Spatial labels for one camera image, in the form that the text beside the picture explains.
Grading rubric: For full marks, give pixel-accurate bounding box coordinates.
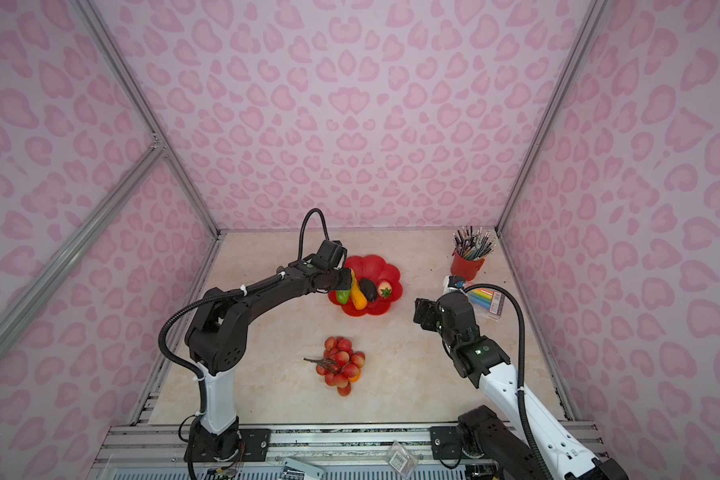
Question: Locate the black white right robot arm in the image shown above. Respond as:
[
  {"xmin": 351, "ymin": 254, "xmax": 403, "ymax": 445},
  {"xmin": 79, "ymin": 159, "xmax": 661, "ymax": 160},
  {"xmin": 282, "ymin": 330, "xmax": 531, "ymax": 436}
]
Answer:
[{"xmin": 413, "ymin": 284, "xmax": 628, "ymax": 479}]

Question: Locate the clear plastic tag box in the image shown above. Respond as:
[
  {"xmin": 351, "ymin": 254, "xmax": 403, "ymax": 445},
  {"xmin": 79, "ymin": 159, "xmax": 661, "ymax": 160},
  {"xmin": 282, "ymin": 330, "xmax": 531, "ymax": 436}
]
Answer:
[{"xmin": 385, "ymin": 441, "xmax": 419, "ymax": 479}]

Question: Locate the red pencil cup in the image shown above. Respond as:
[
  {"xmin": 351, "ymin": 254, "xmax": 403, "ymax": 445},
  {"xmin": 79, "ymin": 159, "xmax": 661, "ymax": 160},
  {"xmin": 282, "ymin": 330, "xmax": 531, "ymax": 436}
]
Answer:
[{"xmin": 450, "ymin": 251, "xmax": 485, "ymax": 281}]

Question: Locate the red lychee bunch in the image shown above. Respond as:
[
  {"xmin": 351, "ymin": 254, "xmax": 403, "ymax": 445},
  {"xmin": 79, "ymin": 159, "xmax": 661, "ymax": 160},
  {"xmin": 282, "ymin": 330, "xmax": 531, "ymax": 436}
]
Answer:
[{"xmin": 304, "ymin": 336, "xmax": 367, "ymax": 397}]

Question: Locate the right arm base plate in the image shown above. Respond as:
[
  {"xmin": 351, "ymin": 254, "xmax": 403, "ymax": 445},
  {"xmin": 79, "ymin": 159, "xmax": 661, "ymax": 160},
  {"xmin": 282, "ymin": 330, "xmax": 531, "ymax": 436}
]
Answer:
[{"xmin": 428, "ymin": 425, "xmax": 467, "ymax": 464}]

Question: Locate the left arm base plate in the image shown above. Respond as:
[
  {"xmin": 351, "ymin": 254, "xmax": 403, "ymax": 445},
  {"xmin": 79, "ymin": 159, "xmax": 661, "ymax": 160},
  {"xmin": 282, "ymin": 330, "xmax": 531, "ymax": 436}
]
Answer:
[{"xmin": 184, "ymin": 426, "xmax": 272, "ymax": 463}]

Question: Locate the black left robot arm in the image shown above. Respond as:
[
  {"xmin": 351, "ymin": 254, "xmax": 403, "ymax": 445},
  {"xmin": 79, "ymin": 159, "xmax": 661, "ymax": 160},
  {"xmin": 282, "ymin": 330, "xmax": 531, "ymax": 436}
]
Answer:
[{"xmin": 184, "ymin": 262, "xmax": 352, "ymax": 464}]

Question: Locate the yellow orange fake fruit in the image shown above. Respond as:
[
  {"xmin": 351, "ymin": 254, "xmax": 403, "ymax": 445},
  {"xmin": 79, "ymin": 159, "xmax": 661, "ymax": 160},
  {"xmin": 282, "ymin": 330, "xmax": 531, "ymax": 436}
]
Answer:
[{"xmin": 350, "ymin": 270, "xmax": 368, "ymax": 311}]

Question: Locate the red flower-shaped fruit bowl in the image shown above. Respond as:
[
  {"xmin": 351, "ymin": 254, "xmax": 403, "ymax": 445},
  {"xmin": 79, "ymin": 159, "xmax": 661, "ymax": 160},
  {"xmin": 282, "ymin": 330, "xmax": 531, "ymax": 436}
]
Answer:
[{"xmin": 328, "ymin": 255, "xmax": 404, "ymax": 317}]

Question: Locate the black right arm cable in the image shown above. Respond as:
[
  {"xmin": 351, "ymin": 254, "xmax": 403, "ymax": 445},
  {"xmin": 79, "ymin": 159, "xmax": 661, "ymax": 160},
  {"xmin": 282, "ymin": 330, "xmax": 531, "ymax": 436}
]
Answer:
[{"xmin": 463, "ymin": 283, "xmax": 553, "ymax": 480}]

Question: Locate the dark fake avocado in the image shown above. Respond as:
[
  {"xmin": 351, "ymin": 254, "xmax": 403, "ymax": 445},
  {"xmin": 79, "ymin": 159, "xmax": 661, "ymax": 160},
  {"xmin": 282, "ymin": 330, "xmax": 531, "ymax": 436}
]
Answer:
[{"xmin": 358, "ymin": 278, "xmax": 378, "ymax": 303}]

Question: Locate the diagonal aluminium frame bar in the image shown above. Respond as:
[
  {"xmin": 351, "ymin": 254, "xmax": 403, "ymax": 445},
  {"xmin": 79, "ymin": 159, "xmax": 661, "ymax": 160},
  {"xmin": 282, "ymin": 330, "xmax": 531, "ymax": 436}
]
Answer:
[{"xmin": 0, "ymin": 141, "xmax": 165, "ymax": 361}]

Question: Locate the bundle of coloured pencils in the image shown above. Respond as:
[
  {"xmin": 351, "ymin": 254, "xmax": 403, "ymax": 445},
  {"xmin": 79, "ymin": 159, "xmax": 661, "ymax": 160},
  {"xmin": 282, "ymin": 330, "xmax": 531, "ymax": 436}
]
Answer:
[{"xmin": 454, "ymin": 226, "xmax": 496, "ymax": 261}]

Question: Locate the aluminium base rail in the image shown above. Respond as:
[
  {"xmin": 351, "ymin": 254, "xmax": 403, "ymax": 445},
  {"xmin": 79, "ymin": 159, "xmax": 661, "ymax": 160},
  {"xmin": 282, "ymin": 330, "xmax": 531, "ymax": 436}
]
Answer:
[{"xmin": 89, "ymin": 422, "xmax": 513, "ymax": 479}]

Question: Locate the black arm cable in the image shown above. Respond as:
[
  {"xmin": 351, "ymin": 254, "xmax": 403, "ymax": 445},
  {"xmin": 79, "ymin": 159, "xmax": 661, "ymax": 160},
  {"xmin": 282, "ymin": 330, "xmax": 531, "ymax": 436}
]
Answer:
[
  {"xmin": 463, "ymin": 283, "xmax": 553, "ymax": 480},
  {"xmin": 157, "ymin": 207, "xmax": 331, "ymax": 480}
]

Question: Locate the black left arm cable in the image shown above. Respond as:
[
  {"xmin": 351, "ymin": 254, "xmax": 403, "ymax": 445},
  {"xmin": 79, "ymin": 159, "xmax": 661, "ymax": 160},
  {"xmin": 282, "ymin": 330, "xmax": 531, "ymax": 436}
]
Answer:
[{"xmin": 157, "ymin": 207, "xmax": 331, "ymax": 480}]

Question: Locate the clear box of coloured chalks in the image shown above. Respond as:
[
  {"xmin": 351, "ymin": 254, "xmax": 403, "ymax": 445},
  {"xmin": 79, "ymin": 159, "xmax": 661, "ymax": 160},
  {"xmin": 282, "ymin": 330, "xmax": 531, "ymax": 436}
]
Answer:
[{"xmin": 468, "ymin": 288, "xmax": 505, "ymax": 318}]

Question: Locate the white label card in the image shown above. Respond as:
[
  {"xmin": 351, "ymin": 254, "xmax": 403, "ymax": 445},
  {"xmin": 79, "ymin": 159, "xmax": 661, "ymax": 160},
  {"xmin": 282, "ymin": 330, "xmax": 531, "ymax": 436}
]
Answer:
[{"xmin": 279, "ymin": 458, "xmax": 326, "ymax": 480}]

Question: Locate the yellow green fake fruit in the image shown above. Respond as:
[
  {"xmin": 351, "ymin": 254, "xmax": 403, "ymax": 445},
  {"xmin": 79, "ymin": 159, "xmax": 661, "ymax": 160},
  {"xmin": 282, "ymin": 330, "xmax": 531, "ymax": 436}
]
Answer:
[{"xmin": 335, "ymin": 290, "xmax": 351, "ymax": 305}]

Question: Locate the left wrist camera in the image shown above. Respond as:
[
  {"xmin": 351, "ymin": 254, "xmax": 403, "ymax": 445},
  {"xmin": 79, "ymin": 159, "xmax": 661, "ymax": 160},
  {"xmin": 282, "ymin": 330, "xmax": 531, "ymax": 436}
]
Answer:
[{"xmin": 310, "ymin": 239, "xmax": 347, "ymax": 270}]

